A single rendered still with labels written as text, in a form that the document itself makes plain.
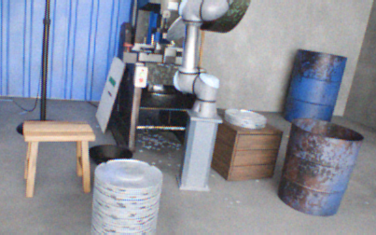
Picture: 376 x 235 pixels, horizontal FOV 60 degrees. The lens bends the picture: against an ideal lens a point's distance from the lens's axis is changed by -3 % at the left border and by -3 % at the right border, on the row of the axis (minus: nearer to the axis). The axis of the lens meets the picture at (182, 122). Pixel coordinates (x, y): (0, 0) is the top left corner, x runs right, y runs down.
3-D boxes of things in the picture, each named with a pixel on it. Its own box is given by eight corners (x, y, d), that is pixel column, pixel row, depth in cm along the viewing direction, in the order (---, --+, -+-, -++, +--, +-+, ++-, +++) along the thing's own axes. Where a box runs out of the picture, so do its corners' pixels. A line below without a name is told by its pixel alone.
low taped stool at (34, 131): (24, 198, 166) (24, 135, 157) (22, 177, 187) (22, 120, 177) (91, 193, 182) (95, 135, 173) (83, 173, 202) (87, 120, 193)
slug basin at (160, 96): (183, 108, 265) (185, 96, 262) (141, 106, 252) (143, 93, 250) (170, 98, 295) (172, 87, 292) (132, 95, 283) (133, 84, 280)
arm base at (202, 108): (218, 118, 193) (222, 102, 190) (193, 117, 190) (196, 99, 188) (213, 112, 207) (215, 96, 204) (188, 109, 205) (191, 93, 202)
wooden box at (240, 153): (272, 177, 237) (284, 131, 227) (227, 181, 221) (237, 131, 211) (242, 156, 271) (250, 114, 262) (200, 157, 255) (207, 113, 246)
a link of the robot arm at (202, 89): (211, 102, 188) (215, 77, 184) (189, 96, 194) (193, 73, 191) (219, 99, 198) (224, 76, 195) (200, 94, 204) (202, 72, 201)
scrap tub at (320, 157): (355, 215, 199) (380, 141, 186) (301, 221, 184) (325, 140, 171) (311, 184, 236) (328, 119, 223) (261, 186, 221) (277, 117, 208)
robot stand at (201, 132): (209, 191, 204) (222, 120, 191) (179, 189, 201) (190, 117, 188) (203, 177, 221) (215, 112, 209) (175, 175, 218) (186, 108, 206)
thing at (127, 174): (174, 176, 150) (175, 174, 150) (131, 198, 126) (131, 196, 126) (127, 156, 165) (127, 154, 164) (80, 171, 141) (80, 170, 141)
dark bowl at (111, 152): (136, 172, 215) (137, 162, 213) (88, 172, 204) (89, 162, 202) (127, 154, 241) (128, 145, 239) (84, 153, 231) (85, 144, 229)
